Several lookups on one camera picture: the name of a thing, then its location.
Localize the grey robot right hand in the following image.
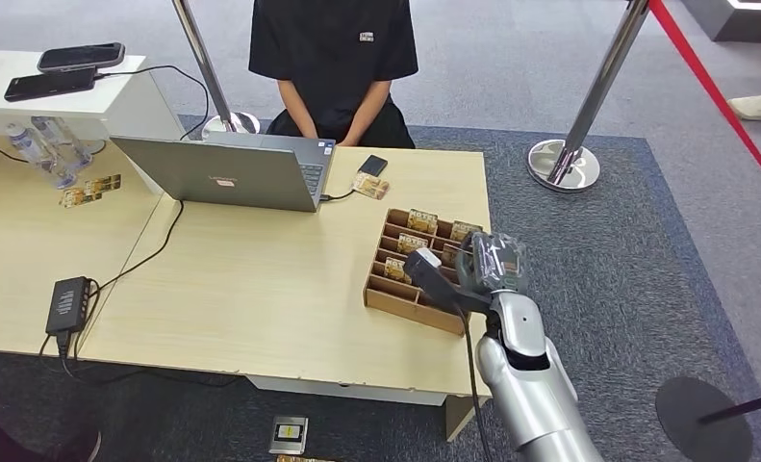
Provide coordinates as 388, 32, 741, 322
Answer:
454, 231, 528, 298

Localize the wooden slotted card holder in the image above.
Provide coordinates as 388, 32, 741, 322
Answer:
362, 207, 487, 337

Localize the small black card reader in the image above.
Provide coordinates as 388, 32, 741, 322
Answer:
358, 154, 389, 178

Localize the person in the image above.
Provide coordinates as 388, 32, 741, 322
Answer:
247, 0, 419, 150

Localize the person's foot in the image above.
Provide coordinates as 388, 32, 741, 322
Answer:
726, 90, 761, 122

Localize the dark blue floor rug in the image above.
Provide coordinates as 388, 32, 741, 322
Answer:
0, 113, 761, 462

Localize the wooden desk leg panel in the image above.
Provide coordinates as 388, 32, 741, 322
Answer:
444, 395, 490, 443

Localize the white desk underframe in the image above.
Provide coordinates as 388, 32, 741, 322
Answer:
245, 374, 448, 408

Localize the black round base with pole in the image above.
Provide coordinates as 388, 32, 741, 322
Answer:
655, 375, 761, 462

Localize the small silver floor device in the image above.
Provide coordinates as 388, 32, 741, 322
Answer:
267, 416, 309, 455

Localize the red barrier belt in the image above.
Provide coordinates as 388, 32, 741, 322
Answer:
647, 0, 761, 202

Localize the grey laptop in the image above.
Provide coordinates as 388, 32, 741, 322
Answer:
110, 132, 338, 214

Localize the grey platform block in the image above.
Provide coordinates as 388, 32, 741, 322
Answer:
680, 0, 761, 43

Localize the white shelf cabinet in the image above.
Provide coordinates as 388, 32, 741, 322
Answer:
0, 49, 187, 195

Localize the black usb hub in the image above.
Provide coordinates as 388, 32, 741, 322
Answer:
45, 275, 92, 337

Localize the clear plastic water bottle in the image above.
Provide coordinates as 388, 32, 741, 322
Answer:
5, 122, 56, 176
30, 115, 94, 191

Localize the smartphone in grey case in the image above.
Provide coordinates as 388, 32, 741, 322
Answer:
37, 42, 126, 73

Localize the black smartphone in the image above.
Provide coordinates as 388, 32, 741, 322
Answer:
4, 66, 97, 103

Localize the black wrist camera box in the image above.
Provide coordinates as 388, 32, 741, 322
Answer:
403, 248, 493, 316

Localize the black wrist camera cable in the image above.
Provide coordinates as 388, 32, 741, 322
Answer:
455, 308, 494, 462

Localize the chrome stanchion post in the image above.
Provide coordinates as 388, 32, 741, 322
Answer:
524, 0, 651, 193
170, 0, 262, 139

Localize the black laptop cable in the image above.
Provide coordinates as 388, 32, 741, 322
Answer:
89, 199, 186, 297

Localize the black phone charging cable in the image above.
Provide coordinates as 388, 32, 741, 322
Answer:
92, 64, 211, 141

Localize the black hub power cable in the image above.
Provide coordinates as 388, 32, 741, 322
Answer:
38, 332, 241, 389

